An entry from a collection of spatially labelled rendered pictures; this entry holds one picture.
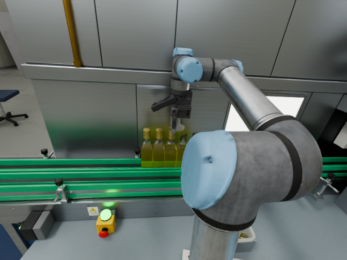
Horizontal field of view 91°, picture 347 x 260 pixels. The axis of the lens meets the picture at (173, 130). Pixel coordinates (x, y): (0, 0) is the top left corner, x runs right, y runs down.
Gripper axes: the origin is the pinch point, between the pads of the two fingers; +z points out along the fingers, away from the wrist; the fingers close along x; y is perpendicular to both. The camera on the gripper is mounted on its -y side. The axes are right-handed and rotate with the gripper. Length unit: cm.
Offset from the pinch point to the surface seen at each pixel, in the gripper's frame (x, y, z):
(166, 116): 12.1, -1.8, -2.3
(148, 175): -6.3, -10.4, 20.9
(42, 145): 155, -171, 115
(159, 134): -1.5, -5.4, 0.7
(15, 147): 149, -204, 115
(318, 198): -16, 77, 29
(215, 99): 12.4, 22.7, -12.5
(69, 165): 3, -51, 23
